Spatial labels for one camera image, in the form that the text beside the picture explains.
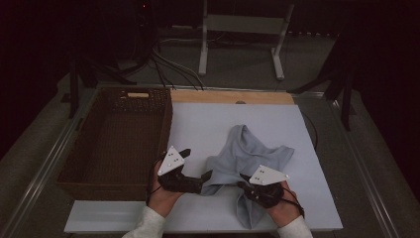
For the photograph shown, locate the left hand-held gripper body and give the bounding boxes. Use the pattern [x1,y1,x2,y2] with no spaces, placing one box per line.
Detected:
[157,145,204,195]

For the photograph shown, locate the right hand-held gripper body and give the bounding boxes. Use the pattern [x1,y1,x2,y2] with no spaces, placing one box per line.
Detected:
[246,164,290,209]

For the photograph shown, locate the light blue tank top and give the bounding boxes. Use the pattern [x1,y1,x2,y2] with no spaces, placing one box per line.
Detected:
[200,124,295,230]

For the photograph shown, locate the brown wicker basket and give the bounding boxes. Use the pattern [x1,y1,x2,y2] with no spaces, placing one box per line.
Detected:
[55,86,173,202]

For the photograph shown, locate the person's left hand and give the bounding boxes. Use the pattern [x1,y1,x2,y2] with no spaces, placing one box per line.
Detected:
[147,162,184,218]

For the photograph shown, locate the person's right hand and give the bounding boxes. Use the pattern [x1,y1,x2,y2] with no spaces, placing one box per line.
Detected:
[265,189,303,228]

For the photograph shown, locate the white table mat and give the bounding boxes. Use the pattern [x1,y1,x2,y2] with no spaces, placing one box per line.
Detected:
[63,102,344,234]

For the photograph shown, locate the light wooden board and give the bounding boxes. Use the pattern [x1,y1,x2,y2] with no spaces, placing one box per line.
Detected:
[170,89,295,106]

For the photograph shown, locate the black metal stand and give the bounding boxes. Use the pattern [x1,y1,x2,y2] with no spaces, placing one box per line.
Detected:
[67,49,138,120]
[286,33,358,132]

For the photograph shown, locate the white power strip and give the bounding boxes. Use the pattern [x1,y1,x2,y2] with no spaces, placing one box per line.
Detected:
[170,24,203,32]

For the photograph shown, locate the dark equipment with red light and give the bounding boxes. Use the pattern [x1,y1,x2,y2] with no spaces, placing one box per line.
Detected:
[132,0,158,63]

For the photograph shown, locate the white metal stand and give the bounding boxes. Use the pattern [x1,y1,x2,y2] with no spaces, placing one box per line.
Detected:
[197,0,296,81]

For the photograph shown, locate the right hand-held gripper cable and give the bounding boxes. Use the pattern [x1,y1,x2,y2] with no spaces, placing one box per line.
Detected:
[280,186,305,219]

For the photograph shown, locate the thin black table cable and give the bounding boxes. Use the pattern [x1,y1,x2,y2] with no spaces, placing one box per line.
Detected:
[301,112,319,151]

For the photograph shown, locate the black floor cable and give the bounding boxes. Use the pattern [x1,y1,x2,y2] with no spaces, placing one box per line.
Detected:
[150,54,176,91]

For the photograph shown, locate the grey floor cable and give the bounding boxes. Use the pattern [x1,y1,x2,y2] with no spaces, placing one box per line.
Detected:
[152,38,207,91]

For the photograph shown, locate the metal table frame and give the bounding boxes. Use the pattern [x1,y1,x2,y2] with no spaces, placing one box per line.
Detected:
[0,82,402,238]

